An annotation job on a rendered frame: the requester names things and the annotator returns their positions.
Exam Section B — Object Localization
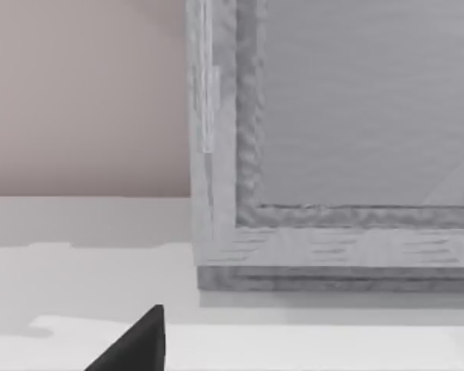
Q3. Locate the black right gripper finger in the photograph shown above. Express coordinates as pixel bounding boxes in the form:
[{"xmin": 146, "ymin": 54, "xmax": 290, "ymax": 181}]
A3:
[{"xmin": 84, "ymin": 304, "xmax": 166, "ymax": 371}]

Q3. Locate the grey cabinet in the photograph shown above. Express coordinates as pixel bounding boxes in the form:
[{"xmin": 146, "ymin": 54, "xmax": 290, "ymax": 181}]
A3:
[{"xmin": 185, "ymin": 0, "xmax": 464, "ymax": 291}]

